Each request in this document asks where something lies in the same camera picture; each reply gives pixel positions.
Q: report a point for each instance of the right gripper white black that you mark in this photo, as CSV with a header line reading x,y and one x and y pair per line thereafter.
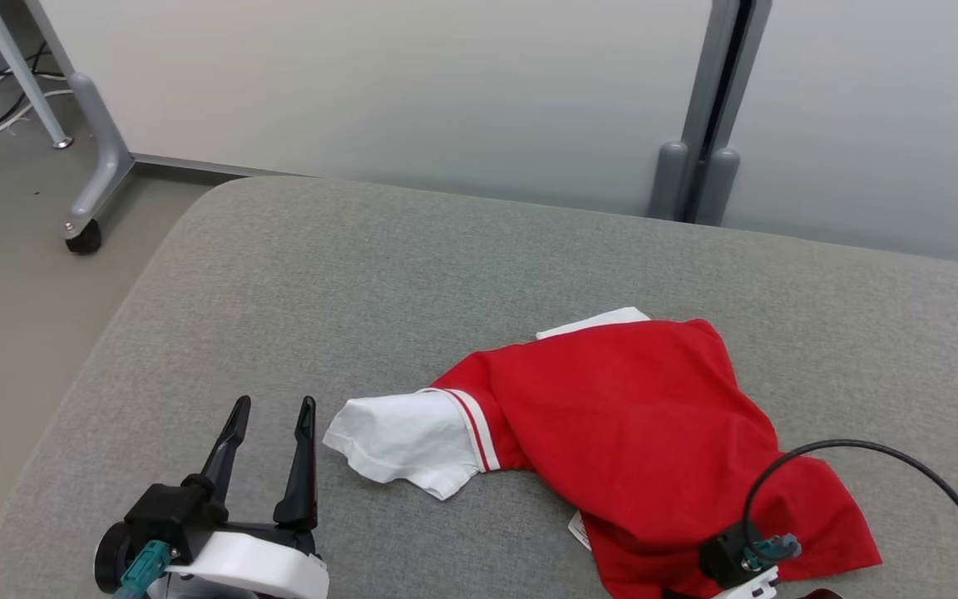
x,y
753,586

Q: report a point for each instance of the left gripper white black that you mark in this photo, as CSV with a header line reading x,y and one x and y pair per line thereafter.
x,y
254,570

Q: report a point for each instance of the red shirt white sleeves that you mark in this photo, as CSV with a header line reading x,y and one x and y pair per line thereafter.
x,y
654,433

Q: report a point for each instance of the black caster wheel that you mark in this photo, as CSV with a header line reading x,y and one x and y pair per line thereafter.
x,y
84,239

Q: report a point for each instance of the thin slanted desk leg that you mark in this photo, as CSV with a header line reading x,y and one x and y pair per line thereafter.
x,y
20,75

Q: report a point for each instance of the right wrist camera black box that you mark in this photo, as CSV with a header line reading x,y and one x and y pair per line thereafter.
x,y
728,556

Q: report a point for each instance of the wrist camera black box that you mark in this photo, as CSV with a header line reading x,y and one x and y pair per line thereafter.
x,y
728,556
167,512

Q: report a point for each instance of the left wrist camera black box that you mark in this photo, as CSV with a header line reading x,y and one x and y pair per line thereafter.
x,y
167,512

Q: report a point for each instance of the grey partition base rail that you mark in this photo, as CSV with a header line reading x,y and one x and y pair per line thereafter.
x,y
213,165

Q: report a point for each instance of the grey rounded post foot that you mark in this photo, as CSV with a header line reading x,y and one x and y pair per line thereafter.
x,y
718,187
668,179

